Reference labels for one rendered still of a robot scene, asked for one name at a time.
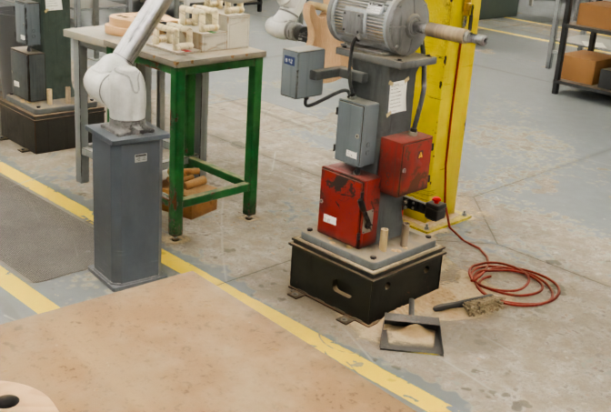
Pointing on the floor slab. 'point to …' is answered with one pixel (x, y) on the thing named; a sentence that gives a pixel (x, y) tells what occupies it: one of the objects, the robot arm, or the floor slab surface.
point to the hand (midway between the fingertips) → (329, 40)
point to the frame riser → (360, 283)
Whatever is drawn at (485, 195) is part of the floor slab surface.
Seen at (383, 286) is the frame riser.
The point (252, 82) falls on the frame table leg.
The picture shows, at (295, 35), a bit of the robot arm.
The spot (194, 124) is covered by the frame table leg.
